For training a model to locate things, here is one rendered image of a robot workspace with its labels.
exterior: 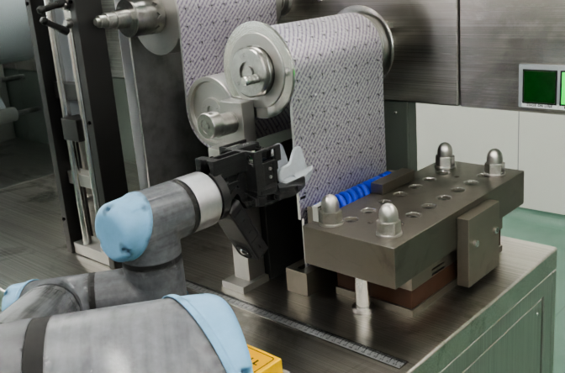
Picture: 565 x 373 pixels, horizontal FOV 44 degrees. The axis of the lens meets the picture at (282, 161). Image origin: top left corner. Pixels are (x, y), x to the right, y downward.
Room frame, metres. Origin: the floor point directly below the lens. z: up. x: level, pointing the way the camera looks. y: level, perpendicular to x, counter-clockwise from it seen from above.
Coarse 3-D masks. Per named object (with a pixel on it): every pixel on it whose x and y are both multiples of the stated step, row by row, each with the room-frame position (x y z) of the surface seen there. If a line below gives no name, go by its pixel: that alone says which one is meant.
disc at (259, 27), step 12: (240, 24) 1.07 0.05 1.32; (252, 24) 1.05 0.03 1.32; (264, 24) 1.04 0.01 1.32; (240, 36) 1.07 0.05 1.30; (276, 36) 1.02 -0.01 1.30; (228, 48) 1.09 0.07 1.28; (228, 60) 1.10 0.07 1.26; (288, 60) 1.01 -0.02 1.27; (228, 72) 1.10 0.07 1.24; (288, 72) 1.01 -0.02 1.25; (228, 84) 1.10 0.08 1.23; (288, 84) 1.01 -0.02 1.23; (288, 96) 1.01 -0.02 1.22; (264, 108) 1.05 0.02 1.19; (276, 108) 1.03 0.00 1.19
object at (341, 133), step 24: (336, 96) 1.09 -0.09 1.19; (360, 96) 1.14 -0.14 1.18; (312, 120) 1.05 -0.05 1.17; (336, 120) 1.09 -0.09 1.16; (360, 120) 1.13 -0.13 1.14; (312, 144) 1.04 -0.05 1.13; (336, 144) 1.09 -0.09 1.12; (360, 144) 1.13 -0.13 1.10; (384, 144) 1.18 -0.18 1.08; (336, 168) 1.08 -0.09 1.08; (360, 168) 1.13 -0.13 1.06; (384, 168) 1.18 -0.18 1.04; (312, 192) 1.04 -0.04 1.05; (336, 192) 1.08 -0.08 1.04
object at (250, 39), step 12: (252, 36) 1.05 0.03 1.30; (264, 36) 1.04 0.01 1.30; (240, 48) 1.07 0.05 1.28; (264, 48) 1.04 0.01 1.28; (276, 48) 1.02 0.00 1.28; (276, 60) 1.02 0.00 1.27; (276, 72) 1.02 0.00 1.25; (276, 84) 1.02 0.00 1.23; (240, 96) 1.08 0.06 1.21; (264, 96) 1.04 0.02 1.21; (276, 96) 1.02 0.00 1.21
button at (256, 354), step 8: (248, 344) 0.82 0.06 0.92; (256, 352) 0.80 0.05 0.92; (264, 352) 0.80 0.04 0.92; (256, 360) 0.78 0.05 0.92; (264, 360) 0.78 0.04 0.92; (272, 360) 0.77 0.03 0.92; (280, 360) 0.78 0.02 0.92; (256, 368) 0.76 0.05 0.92; (264, 368) 0.76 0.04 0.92; (272, 368) 0.77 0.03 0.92; (280, 368) 0.78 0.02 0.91
